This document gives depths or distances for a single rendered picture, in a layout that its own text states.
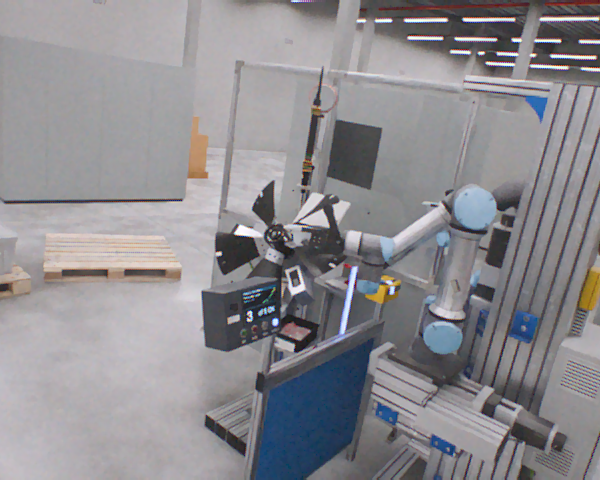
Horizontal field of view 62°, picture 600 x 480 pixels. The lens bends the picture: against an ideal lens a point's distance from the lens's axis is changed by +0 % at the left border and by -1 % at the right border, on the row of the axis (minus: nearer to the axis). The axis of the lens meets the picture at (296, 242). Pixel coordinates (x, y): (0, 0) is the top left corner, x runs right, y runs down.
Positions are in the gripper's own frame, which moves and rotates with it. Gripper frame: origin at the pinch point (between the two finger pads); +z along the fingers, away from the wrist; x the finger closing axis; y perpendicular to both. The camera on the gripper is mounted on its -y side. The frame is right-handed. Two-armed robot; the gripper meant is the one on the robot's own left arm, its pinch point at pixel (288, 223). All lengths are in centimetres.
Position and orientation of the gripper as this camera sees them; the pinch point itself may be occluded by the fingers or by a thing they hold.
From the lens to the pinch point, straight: 167.8
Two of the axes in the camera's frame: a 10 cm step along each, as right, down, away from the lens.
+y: -1.8, 9.7, 1.4
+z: -9.7, -2.0, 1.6
